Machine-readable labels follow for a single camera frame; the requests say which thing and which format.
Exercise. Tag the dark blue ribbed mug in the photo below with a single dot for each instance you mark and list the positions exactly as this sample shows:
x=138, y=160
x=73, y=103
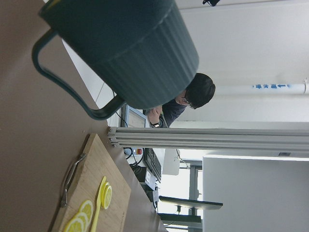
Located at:
x=140, y=48

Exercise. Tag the black keyboard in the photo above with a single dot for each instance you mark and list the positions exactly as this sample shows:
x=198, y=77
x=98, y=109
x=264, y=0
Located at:
x=151, y=160

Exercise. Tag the seated person dark jacket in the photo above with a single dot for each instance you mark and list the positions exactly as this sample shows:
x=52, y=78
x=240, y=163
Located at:
x=198, y=93

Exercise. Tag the black power adapter box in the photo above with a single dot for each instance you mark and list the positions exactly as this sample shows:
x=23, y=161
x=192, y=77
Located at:
x=145, y=178

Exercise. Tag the bamboo cutting board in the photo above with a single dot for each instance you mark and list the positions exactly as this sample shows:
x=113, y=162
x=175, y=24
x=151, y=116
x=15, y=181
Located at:
x=82, y=183

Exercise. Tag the black monitor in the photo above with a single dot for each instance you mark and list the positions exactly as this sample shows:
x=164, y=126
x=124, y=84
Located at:
x=189, y=203

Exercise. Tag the lemon slice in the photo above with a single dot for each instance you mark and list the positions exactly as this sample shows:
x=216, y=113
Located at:
x=87, y=208
x=74, y=225
x=106, y=195
x=84, y=218

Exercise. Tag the yellow plastic knife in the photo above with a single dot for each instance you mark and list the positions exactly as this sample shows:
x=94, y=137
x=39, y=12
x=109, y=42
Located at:
x=98, y=204

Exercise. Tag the aluminium frame post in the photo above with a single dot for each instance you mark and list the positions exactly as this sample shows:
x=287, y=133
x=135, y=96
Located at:
x=269, y=143

